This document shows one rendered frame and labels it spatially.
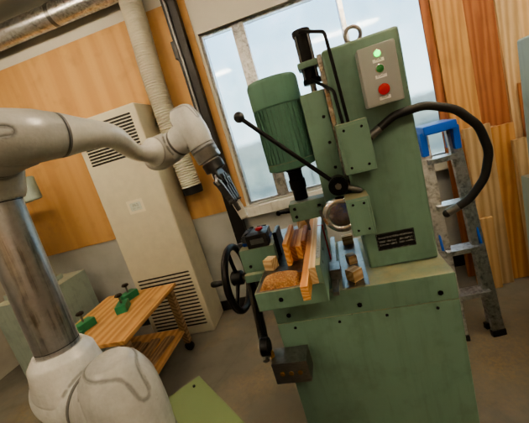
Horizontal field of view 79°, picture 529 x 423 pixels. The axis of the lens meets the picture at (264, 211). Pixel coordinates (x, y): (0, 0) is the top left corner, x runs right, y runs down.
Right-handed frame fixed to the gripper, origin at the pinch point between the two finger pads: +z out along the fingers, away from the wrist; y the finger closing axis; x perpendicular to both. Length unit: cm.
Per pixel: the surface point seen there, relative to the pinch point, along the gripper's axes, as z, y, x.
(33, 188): -77, 84, 158
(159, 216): -14, 100, 93
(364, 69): -18, -10, -56
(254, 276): 23.3, -5.6, 6.7
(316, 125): -12.0, 0.6, -37.4
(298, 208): 10.5, 4.2, -17.9
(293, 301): 28.0, -26.7, -8.9
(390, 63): -16, -10, -62
